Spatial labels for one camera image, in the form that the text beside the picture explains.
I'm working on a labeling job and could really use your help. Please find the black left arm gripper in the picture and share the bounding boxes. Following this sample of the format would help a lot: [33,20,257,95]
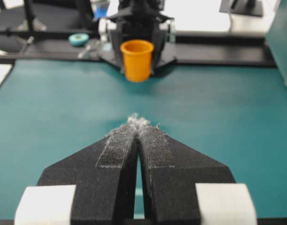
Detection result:
[98,0,176,75]

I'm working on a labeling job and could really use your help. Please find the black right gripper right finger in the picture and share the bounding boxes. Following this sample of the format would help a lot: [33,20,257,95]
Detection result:
[135,125,258,225]

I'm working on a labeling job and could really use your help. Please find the teal upright side panel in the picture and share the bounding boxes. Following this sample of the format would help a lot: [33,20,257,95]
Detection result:
[266,0,287,86]

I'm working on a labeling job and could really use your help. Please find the teal tape roll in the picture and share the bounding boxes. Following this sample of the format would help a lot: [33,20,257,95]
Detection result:
[68,33,89,46]

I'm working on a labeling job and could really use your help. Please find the black table frame rail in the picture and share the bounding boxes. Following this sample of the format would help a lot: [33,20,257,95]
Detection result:
[0,28,276,68]

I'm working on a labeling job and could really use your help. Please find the black monitor stand base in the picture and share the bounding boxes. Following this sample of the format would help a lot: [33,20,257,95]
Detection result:
[219,0,263,17]

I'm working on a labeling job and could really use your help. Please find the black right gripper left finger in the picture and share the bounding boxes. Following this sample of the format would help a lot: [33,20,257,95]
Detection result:
[14,126,138,225]

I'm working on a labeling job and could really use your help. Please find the blue container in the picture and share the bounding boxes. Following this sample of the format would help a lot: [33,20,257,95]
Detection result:
[95,0,110,19]

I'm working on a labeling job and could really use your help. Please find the orange plastic cup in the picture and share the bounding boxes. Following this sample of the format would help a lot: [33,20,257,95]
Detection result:
[120,39,154,83]

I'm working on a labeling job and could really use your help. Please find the silver screw bolt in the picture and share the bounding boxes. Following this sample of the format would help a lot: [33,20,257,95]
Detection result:
[77,45,91,59]

